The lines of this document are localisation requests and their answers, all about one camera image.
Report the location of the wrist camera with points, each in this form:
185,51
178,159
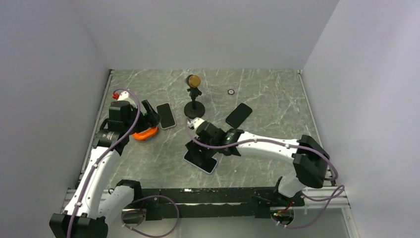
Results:
195,123
122,96

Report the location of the lilac phone case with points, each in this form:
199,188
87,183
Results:
201,161

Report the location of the orange toy with blocks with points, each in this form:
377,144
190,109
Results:
146,134

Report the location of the black stand with gold disc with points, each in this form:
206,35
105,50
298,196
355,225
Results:
194,109

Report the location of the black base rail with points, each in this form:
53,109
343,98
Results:
170,203

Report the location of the phone in pink case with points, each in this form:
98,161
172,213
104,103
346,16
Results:
167,120

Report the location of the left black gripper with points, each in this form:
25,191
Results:
151,120

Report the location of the black phone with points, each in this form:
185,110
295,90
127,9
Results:
238,115

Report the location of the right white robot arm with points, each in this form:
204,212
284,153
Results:
308,158

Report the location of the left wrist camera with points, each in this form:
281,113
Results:
122,96

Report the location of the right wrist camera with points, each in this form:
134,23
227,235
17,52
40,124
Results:
195,123

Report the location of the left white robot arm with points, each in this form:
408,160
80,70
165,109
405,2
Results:
86,215

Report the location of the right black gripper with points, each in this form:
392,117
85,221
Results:
194,147

